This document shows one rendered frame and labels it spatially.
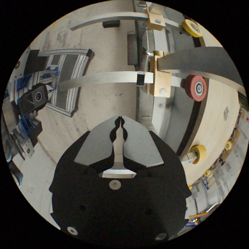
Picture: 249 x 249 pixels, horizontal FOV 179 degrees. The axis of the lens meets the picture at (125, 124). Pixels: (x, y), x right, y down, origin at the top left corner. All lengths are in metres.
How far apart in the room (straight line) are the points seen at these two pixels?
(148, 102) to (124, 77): 0.23
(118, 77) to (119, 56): 0.90
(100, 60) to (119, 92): 0.49
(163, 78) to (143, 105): 0.22
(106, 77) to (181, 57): 0.18
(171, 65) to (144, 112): 0.32
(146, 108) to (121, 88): 0.71
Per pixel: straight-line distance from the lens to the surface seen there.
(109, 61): 1.13
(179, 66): 0.15
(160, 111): 0.56
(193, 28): 0.38
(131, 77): 0.24
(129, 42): 0.43
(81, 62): 0.99
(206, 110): 0.35
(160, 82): 0.24
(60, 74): 1.15
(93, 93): 1.18
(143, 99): 0.42
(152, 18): 0.33
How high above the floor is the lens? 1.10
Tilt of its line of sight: 59 degrees down
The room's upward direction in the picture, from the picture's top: 178 degrees clockwise
